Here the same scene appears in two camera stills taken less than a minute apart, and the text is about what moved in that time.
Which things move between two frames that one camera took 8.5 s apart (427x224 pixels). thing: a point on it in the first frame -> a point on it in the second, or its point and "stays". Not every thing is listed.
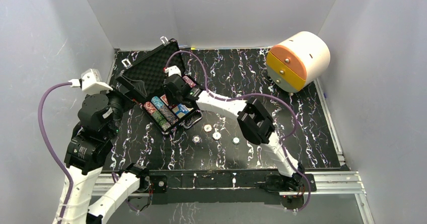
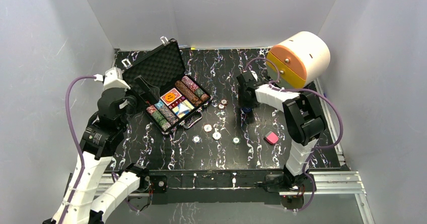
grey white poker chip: [216, 135] stays
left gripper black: [123, 97] -> [132, 99]
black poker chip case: [143, 79] stays
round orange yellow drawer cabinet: [295, 61] stays
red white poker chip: [207, 128] stays
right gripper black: [169, 95] -> [242, 102]
